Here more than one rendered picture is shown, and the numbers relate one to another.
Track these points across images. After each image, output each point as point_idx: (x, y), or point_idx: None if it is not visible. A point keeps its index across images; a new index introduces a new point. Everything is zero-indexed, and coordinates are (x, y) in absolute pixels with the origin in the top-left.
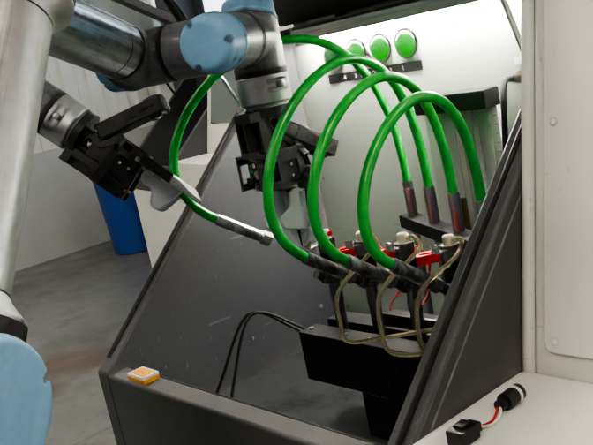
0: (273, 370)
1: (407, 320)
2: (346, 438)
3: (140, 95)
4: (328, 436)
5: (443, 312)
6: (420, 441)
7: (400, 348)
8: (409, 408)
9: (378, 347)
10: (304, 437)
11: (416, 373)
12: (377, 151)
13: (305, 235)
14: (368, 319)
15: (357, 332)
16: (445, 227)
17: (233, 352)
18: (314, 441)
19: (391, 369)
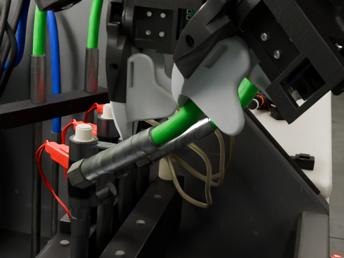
0: None
1: (92, 210)
2: (306, 234)
3: None
4: (310, 243)
5: (243, 111)
6: (317, 178)
7: (157, 211)
8: (301, 170)
9: (155, 225)
10: (323, 255)
11: (279, 153)
12: None
13: (136, 123)
14: (60, 249)
15: (111, 246)
16: (8, 107)
17: None
18: (325, 248)
19: (157, 241)
